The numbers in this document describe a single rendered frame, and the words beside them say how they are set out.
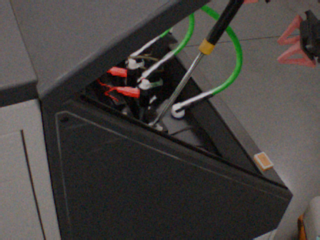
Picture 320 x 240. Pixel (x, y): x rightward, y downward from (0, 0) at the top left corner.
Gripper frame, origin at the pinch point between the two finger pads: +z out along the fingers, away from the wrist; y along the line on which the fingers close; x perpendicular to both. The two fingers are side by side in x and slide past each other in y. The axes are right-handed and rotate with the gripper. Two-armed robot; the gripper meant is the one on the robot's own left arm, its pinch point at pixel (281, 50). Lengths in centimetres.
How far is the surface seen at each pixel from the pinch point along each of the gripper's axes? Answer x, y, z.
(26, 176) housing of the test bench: -34, 41, 20
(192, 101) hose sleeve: 0.5, 3.6, 24.3
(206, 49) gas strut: -25.1, 20.2, -3.0
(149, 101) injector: 0.0, -0.7, 38.2
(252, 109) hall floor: 122, -93, 99
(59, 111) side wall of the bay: -38, 35, 9
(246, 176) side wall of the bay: 8.2, 21.9, 12.7
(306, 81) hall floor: 153, -125, 80
